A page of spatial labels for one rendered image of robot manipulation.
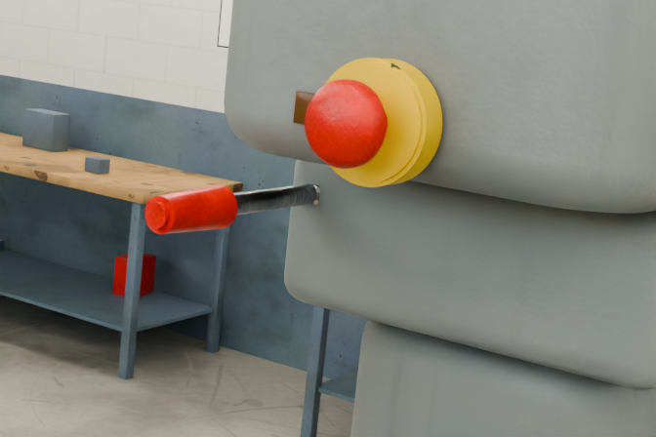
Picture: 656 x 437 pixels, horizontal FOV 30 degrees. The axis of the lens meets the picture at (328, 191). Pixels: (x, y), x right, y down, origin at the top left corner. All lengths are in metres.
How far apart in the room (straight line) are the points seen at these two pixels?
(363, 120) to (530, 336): 0.19
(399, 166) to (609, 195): 0.09
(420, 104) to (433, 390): 0.24
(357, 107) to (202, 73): 5.74
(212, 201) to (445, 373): 0.19
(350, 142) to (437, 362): 0.23
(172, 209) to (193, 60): 5.71
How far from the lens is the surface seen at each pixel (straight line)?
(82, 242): 6.87
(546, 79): 0.54
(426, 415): 0.74
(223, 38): 6.19
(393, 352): 0.74
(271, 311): 6.10
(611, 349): 0.65
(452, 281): 0.68
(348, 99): 0.53
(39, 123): 6.59
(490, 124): 0.55
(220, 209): 0.63
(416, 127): 0.55
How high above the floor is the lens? 1.81
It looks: 9 degrees down
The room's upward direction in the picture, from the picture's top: 6 degrees clockwise
